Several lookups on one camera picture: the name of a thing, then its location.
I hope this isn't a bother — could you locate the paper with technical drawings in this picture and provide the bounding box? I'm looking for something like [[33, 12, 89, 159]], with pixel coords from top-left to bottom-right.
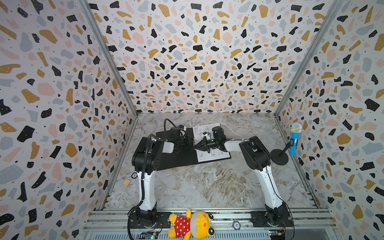
[[192, 123, 231, 163]]

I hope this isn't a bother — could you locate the orange folder black inside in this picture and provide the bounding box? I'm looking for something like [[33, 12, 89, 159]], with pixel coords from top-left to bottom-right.
[[158, 146, 214, 171]]

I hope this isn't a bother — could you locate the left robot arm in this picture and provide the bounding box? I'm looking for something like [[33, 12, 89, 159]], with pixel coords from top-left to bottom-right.
[[130, 127, 194, 225]]

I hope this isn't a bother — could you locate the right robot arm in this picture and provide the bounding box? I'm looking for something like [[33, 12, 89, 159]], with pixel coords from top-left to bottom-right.
[[194, 127, 290, 226]]

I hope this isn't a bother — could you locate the small wooden block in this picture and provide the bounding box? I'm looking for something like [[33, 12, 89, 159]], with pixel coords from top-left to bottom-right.
[[123, 180, 131, 186]]

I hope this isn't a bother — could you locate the blue toy microphone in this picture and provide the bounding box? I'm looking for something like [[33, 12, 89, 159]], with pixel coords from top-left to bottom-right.
[[290, 123, 303, 156]]

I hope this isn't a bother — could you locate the yellow plush toy red dress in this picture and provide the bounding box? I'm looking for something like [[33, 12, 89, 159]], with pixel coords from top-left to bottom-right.
[[168, 210, 215, 240]]

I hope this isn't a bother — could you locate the green circuit board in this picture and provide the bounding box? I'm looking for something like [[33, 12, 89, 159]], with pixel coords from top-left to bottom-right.
[[138, 231, 159, 240]]

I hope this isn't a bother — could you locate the black corrugated cable hose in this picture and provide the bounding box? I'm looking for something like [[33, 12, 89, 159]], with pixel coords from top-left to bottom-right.
[[126, 118, 181, 240]]

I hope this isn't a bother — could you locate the right circuit board with wires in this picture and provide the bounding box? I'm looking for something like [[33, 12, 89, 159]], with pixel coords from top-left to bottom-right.
[[269, 230, 286, 240]]

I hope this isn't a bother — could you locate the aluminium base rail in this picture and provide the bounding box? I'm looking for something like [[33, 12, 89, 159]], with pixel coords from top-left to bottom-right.
[[81, 208, 342, 240]]

